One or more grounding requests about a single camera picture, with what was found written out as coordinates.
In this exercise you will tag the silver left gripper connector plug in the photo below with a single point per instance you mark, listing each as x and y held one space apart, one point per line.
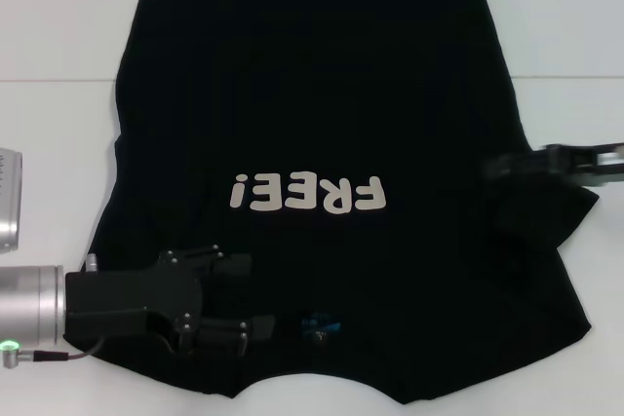
91 262

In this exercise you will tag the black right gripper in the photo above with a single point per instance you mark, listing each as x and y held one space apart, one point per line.
585 162

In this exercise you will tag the black shirt with FREE print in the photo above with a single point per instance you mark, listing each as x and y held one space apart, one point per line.
312 94

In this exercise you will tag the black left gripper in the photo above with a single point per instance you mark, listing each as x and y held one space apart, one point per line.
127 299

